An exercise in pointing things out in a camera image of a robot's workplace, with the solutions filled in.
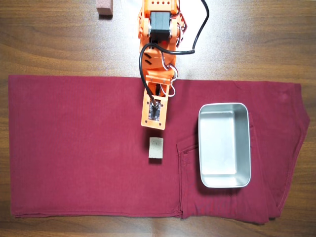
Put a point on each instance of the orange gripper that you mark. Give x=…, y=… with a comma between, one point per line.
x=161, y=90

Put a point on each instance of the beige speckled cube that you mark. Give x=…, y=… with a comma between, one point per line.
x=156, y=146

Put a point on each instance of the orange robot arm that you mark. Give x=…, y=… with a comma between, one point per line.
x=160, y=22

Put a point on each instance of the reddish brown block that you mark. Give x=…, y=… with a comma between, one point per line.
x=104, y=8

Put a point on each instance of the rectangular metal tray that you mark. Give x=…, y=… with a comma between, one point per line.
x=223, y=148

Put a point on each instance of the maroon cloth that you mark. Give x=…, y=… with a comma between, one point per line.
x=86, y=148

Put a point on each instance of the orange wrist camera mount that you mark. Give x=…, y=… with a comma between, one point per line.
x=161, y=121

